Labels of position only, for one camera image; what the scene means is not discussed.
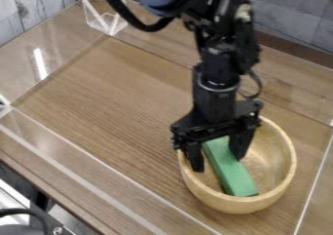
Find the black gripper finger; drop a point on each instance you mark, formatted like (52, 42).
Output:
(194, 157)
(240, 140)

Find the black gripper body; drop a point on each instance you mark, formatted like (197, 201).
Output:
(214, 113)

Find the wooden bowl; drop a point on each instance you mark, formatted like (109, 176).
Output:
(270, 162)

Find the green rectangular block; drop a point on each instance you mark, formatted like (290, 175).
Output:
(230, 171)

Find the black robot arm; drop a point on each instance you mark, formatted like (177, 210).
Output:
(229, 52)

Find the clear acrylic enclosure walls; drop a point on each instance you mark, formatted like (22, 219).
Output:
(84, 129)

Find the clear acrylic corner bracket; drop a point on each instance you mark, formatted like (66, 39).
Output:
(106, 23)

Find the black metal mount bracket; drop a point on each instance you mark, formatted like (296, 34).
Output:
(44, 220)

